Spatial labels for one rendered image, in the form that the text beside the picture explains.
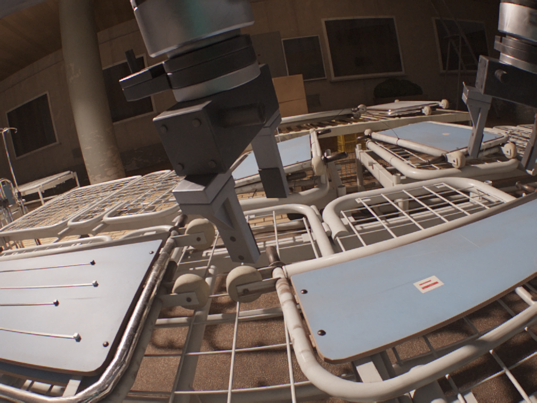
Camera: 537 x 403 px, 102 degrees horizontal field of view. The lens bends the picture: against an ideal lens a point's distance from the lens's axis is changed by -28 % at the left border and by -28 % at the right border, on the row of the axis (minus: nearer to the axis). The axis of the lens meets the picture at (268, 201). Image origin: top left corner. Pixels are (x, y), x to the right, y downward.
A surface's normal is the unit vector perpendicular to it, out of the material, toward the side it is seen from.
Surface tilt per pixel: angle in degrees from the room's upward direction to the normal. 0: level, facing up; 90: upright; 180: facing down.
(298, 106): 90
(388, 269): 2
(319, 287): 2
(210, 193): 91
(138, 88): 106
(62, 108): 90
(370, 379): 2
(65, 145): 90
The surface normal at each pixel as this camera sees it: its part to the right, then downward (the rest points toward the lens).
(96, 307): -0.17, -0.90
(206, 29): 0.32, 0.47
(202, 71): 0.00, 0.57
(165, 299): 0.04, 0.37
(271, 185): -0.32, 0.60
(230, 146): 0.91, -0.01
